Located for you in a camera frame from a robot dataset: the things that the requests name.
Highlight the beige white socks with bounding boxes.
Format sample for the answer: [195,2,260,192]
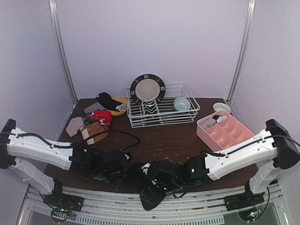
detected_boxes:
[115,104,128,112]

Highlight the blue patterned yellow bowl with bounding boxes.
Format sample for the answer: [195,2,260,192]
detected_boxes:
[213,102,232,113]

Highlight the brown underwear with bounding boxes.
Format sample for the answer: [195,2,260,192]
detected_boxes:
[81,122,108,145]

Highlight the dark rimmed beige plate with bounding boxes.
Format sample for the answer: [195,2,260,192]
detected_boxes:
[129,74,166,105]

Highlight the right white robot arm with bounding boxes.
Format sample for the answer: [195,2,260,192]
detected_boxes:
[142,119,300,195]

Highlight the white wire dish rack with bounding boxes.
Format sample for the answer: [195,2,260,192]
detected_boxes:
[126,83,200,128]

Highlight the left aluminium frame post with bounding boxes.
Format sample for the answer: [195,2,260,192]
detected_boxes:
[48,0,78,105]

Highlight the right aluminium frame post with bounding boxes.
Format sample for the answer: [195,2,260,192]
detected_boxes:
[227,0,256,105]

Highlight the black cloth on plate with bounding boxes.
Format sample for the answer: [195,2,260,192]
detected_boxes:
[96,92,122,111]

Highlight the pink divided organizer box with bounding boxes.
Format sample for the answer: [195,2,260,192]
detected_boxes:
[196,111,255,151]

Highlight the black and white rolled underwear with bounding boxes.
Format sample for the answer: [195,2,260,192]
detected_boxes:
[212,115,228,124]

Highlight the red underwear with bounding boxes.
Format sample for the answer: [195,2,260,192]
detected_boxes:
[90,111,112,125]

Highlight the grey striped underwear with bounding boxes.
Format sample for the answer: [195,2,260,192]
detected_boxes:
[84,102,107,116]

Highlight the aluminium frame post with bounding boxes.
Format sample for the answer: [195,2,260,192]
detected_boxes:
[227,0,256,105]
[48,0,78,105]

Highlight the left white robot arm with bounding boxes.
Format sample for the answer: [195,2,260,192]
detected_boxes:
[0,119,131,200]

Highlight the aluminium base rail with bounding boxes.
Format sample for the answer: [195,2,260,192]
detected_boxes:
[17,184,291,225]

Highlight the beige underwear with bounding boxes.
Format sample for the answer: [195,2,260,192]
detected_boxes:
[66,117,85,137]

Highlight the light blue ceramic bowl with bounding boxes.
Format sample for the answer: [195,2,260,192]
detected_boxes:
[173,97,191,111]

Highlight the grey rolled underwear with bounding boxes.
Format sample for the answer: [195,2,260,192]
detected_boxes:
[200,118,216,130]

